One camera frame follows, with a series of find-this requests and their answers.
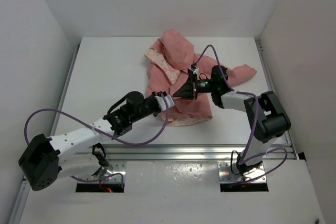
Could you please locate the metal base plate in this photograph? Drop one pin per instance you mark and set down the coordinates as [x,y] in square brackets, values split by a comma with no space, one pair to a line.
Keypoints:
[229,175]
[114,173]

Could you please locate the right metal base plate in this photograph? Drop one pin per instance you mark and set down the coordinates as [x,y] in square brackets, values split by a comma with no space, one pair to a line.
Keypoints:
[229,175]

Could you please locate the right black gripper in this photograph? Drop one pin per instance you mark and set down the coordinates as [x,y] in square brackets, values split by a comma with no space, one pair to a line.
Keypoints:
[189,89]

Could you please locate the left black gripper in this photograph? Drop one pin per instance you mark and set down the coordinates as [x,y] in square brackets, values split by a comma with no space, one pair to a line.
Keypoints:
[152,96]

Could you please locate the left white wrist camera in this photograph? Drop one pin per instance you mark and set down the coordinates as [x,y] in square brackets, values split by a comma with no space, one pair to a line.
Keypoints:
[165,102]

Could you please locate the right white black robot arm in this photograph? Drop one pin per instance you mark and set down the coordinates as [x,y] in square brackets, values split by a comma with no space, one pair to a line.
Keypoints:
[266,116]

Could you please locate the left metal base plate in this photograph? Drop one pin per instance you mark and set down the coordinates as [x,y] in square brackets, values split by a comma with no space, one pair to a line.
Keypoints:
[114,173]

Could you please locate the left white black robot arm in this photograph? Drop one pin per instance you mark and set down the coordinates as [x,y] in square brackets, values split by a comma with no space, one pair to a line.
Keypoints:
[81,152]

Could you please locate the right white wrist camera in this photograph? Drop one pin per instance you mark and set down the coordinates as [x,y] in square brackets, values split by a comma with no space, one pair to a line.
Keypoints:
[193,69]

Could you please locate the right aluminium side rail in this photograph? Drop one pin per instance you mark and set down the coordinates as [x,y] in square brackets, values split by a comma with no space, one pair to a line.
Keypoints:
[271,87]

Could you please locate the left aluminium side rail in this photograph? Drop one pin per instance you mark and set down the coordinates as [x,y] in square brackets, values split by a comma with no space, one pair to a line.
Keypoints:
[25,187]

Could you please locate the aluminium front rail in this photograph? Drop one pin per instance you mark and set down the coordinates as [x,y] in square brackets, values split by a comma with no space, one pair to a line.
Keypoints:
[171,152]

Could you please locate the pink hooded zip jacket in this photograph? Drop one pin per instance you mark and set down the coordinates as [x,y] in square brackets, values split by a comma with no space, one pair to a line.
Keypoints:
[169,58]

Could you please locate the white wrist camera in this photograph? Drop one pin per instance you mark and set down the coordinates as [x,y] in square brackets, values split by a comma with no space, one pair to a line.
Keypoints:
[165,102]
[193,69]

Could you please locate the aluminium side rail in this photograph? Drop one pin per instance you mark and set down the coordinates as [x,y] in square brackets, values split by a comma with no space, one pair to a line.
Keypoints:
[25,187]
[271,87]

